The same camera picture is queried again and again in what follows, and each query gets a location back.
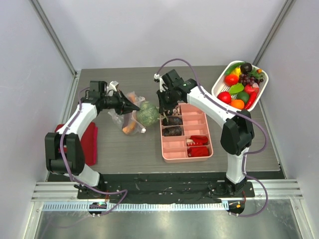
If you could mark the red chili pepper toy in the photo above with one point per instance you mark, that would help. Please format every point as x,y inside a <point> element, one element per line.
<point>251,100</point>

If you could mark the clear pink zip bag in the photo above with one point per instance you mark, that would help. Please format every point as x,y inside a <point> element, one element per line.
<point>118,120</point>

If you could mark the dark avocado toy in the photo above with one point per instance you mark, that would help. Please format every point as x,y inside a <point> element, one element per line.
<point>246,68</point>

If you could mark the dark rolled sock middle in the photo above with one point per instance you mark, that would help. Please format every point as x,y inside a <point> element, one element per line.
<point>170,121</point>

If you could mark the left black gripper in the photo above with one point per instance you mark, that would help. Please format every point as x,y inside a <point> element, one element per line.
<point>123,101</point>

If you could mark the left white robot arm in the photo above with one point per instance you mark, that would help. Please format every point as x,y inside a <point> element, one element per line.
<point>87,110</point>

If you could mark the white fruit basket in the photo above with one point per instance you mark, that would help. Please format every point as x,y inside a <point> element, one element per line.
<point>220,86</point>

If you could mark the orange tangerine toy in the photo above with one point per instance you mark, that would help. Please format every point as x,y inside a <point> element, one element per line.
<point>238,104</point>

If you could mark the floral dark rolled sock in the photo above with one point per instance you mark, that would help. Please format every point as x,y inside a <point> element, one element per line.
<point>176,111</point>

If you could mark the green lime toy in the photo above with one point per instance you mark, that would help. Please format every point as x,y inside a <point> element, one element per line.
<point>244,96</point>

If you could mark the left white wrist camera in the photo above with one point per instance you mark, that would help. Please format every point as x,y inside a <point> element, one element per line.
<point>113,85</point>

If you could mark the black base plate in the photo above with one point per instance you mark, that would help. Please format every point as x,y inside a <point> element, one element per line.
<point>173,188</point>

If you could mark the red tomato toy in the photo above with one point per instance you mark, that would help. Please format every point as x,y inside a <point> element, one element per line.
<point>231,79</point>

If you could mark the red white rolled sock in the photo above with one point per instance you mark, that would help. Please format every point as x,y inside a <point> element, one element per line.
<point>197,140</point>

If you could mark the purple grapes toy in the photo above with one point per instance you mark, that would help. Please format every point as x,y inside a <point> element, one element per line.
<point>247,79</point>

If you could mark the orange papaya slice toy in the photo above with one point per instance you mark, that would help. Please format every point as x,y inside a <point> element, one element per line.
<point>129,124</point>

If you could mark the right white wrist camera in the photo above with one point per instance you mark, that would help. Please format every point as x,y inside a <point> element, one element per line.
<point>162,85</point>

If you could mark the dark rolled sock lower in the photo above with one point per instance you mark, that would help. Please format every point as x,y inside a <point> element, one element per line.
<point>172,131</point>

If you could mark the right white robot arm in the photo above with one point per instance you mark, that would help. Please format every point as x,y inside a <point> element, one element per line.
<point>237,130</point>

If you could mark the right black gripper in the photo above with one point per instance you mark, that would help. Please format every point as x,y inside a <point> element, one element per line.
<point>163,100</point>

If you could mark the green leaf toy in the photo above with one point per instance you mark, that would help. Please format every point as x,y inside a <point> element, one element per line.
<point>235,89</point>

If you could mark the green chili pepper toy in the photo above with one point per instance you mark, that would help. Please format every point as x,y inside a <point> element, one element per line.
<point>232,67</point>

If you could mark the yellow pepper toy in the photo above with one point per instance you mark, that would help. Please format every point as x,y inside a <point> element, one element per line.
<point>236,71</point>

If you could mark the pink red apple toy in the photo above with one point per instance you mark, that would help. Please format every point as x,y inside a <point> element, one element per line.
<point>251,88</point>

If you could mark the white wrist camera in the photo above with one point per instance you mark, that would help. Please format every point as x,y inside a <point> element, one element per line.
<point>113,85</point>
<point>162,85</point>

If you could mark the red folded cloth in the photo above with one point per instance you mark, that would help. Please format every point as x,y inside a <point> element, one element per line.
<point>88,144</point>

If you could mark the pink compartment tray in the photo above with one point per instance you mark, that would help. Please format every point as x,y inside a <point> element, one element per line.
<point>174,148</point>

